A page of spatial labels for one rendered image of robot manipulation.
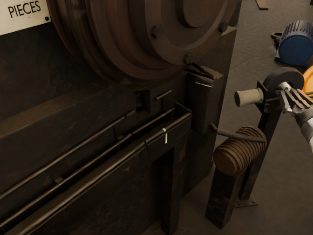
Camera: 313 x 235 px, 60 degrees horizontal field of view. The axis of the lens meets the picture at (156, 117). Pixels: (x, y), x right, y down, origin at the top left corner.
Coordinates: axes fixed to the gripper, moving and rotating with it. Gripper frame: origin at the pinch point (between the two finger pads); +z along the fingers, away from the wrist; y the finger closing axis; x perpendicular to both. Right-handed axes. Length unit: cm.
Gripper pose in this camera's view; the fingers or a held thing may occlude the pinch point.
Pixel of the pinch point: (283, 85)
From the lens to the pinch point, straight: 112.4
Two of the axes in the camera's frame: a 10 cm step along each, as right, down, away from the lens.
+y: 9.9, -0.9, 1.1
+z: -1.4, -6.9, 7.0
